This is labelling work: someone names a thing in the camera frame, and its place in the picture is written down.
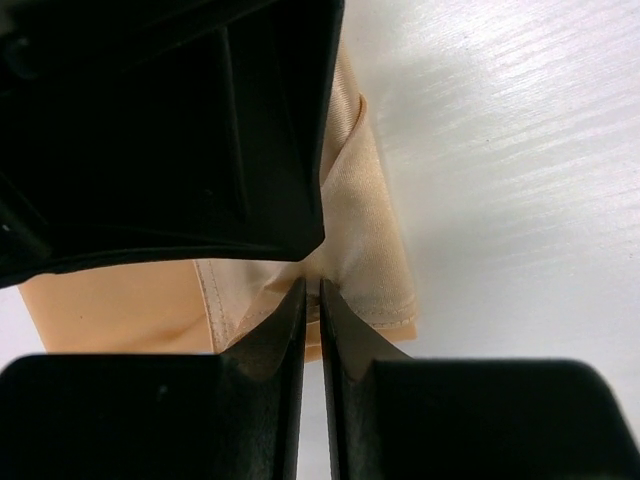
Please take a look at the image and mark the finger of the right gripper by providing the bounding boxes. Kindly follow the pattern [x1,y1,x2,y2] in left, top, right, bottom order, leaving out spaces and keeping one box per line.
[1,1,344,286]

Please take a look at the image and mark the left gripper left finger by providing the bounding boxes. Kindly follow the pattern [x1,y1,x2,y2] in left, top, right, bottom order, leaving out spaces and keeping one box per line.
[1,280,306,479]

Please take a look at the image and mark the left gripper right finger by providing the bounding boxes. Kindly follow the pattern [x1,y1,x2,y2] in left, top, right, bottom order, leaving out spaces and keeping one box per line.
[320,281,639,479]

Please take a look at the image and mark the peach satin cloth napkin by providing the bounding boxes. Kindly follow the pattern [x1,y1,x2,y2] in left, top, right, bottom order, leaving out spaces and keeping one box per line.
[19,48,418,361]

